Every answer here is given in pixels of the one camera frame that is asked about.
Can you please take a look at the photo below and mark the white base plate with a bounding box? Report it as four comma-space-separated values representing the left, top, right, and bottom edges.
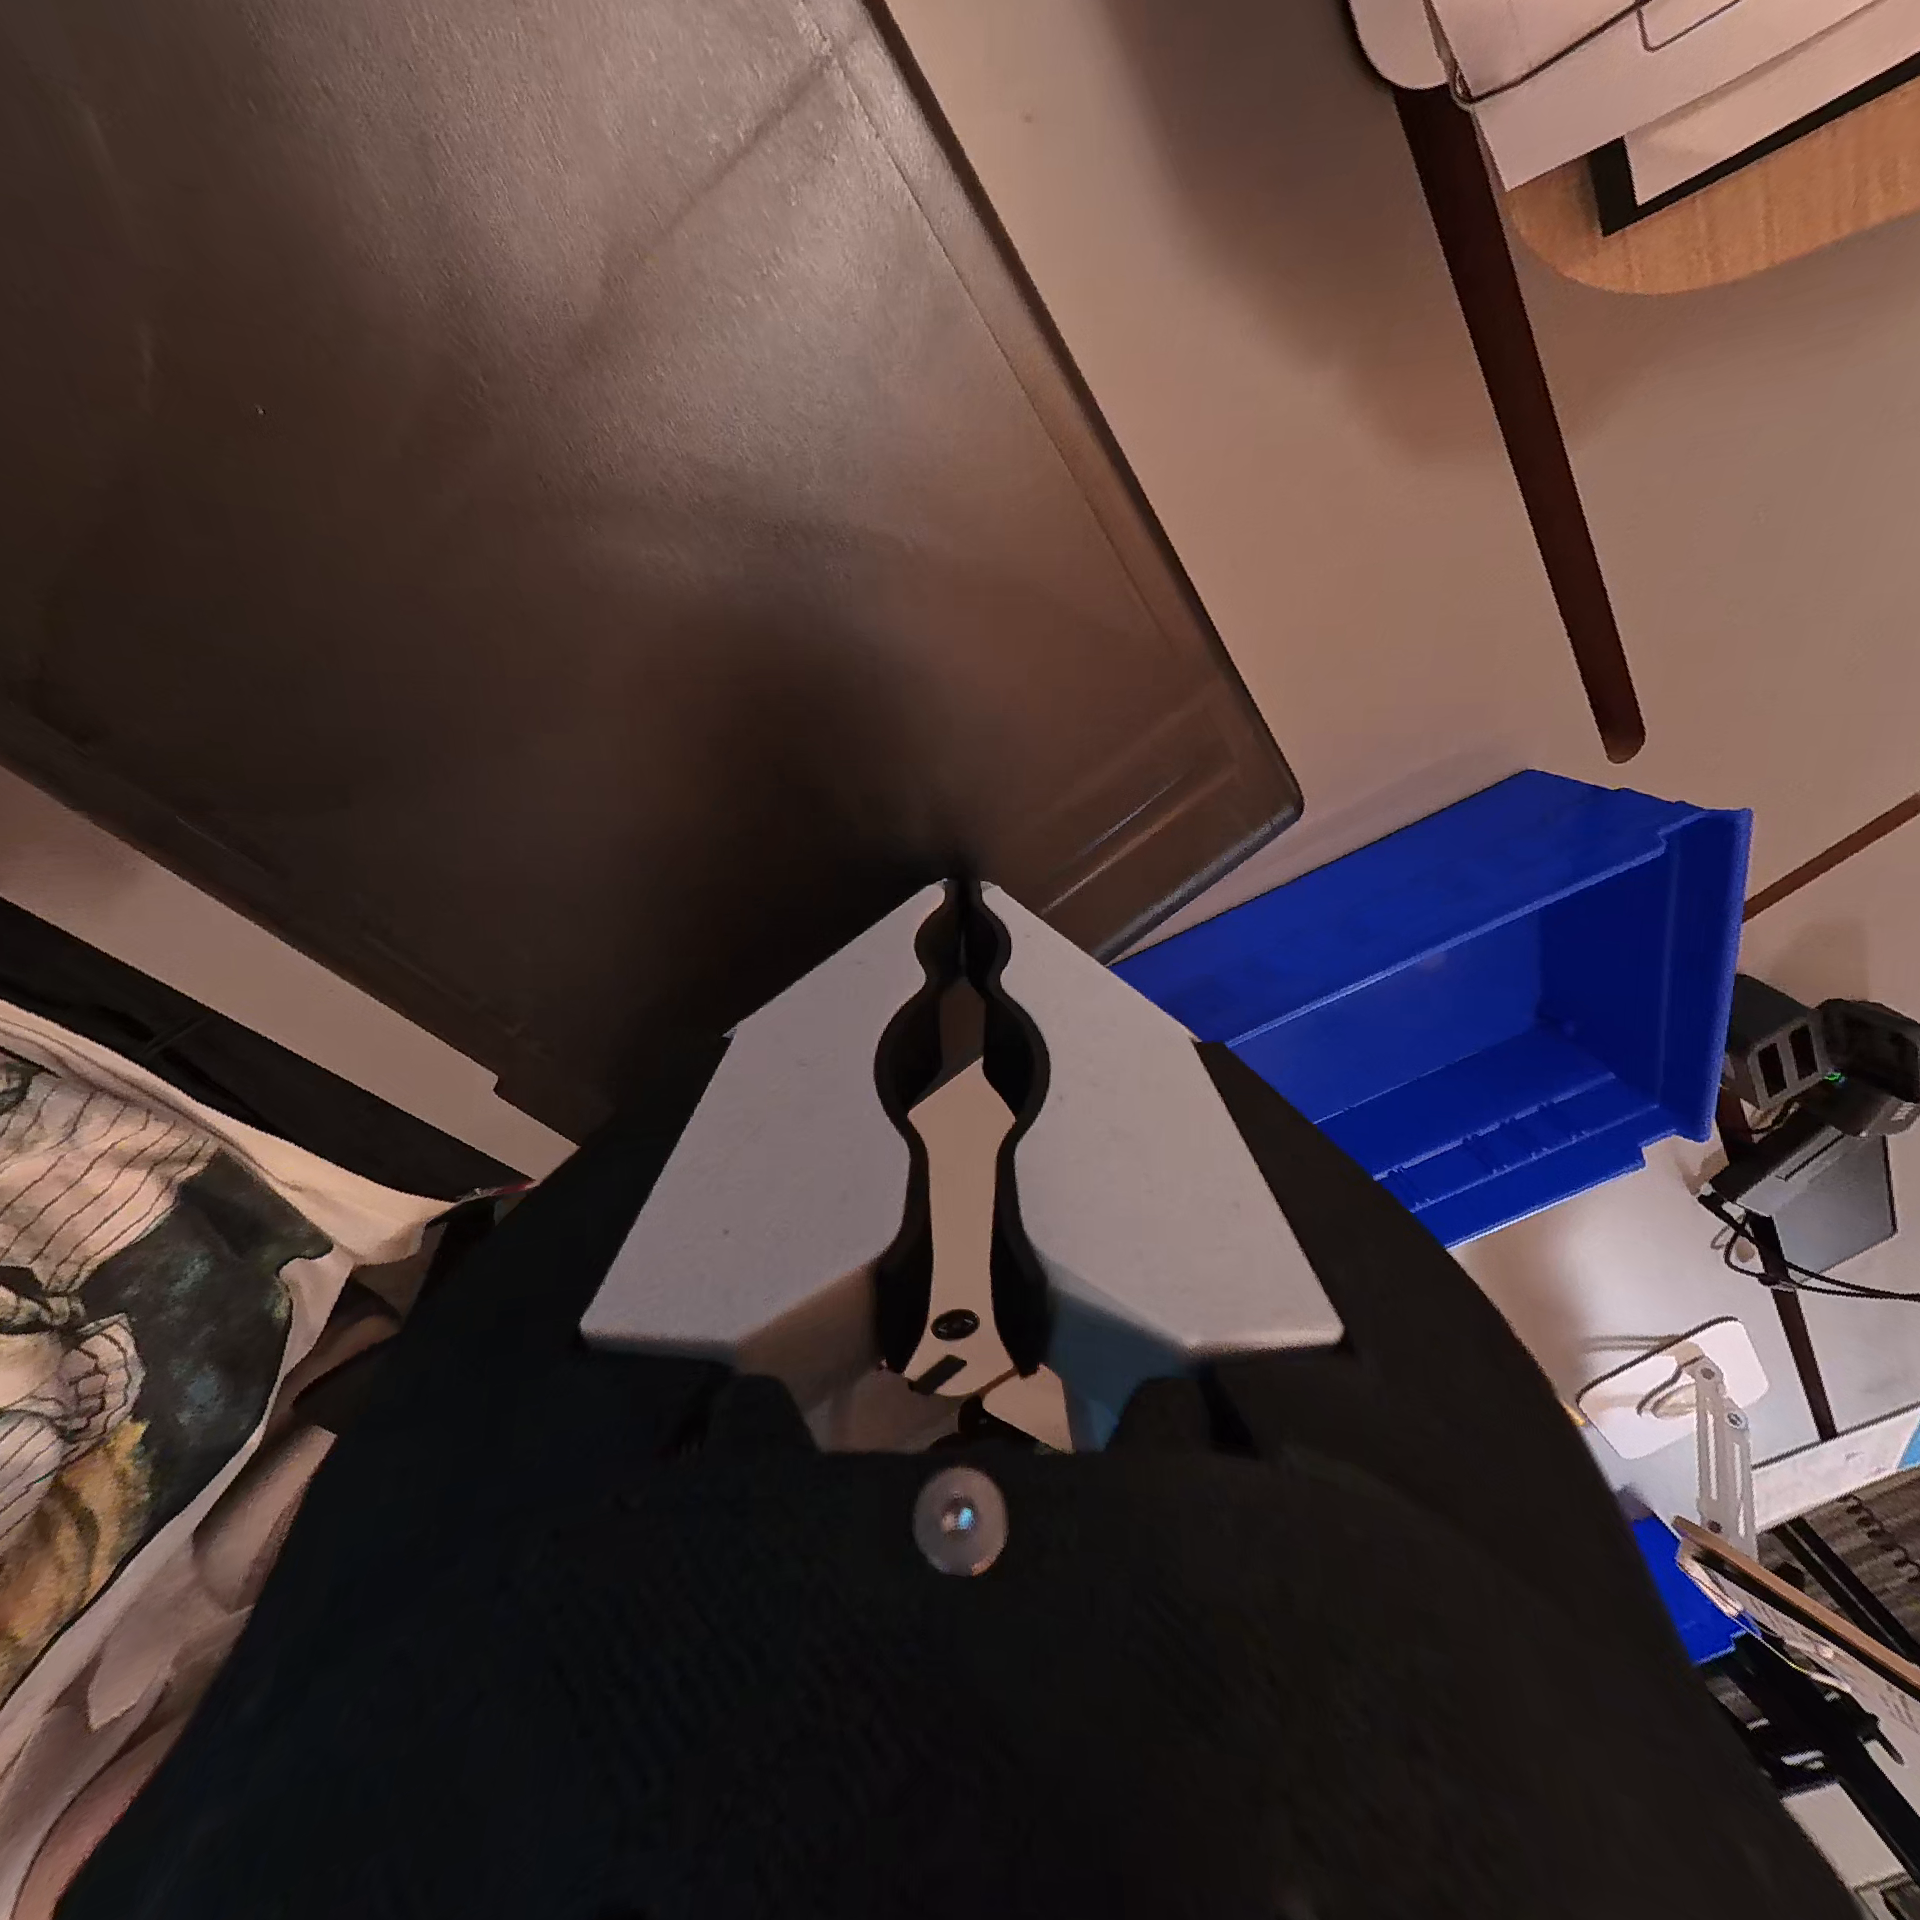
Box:
1345, 0, 1920, 189

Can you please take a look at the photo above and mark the black cable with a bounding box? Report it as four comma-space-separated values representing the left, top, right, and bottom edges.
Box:
1695, 1184, 1920, 1307

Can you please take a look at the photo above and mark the white power adapter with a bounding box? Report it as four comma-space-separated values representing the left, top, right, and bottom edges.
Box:
1574, 1317, 1769, 1465

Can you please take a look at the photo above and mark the blue plastic bin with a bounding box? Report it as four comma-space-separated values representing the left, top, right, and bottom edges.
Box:
1111, 768, 1753, 1249

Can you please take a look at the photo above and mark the tan curved board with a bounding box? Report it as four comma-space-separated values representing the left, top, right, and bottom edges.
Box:
1507, 150, 1920, 297

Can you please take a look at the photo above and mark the person's printed white shirt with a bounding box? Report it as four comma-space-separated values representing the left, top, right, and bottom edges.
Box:
0, 996, 588, 1920

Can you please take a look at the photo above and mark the black drawer cabinet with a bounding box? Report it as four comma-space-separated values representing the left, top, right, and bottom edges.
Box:
0, 0, 1305, 1150

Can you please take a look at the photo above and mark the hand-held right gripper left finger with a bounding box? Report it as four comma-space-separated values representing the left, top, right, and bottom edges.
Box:
580, 881, 961, 1453

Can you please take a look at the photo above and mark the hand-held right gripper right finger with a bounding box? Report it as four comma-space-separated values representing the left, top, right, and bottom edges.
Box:
966, 881, 1344, 1453

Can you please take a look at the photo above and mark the dark cloth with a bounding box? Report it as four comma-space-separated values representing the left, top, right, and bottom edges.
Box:
0, 896, 528, 1201

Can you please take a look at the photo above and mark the paper sheet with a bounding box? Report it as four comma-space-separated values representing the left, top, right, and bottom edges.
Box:
1591, 46, 1920, 243

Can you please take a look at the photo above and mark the black charger box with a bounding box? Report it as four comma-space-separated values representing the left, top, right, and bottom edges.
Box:
1815, 996, 1920, 1143

